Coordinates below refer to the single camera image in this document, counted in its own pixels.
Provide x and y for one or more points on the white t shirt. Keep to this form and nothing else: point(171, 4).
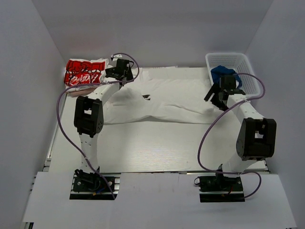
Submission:
point(170, 94)

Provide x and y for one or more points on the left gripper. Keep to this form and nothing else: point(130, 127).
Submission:
point(129, 75)

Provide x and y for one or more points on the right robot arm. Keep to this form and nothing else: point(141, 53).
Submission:
point(256, 138)

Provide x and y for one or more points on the white folded shirt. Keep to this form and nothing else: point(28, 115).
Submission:
point(104, 76)

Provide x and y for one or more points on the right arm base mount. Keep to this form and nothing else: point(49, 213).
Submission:
point(221, 188)

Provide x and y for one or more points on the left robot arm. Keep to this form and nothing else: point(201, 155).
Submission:
point(89, 118)

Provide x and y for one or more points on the pink folded shirt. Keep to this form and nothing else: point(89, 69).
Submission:
point(80, 91)

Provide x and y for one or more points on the blue crumpled shirt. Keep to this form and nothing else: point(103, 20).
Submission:
point(220, 70)

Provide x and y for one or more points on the red printed shirt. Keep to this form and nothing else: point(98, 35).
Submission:
point(83, 72)

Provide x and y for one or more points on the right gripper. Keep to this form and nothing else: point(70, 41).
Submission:
point(213, 90)

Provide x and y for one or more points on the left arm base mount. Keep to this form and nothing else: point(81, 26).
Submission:
point(90, 186)

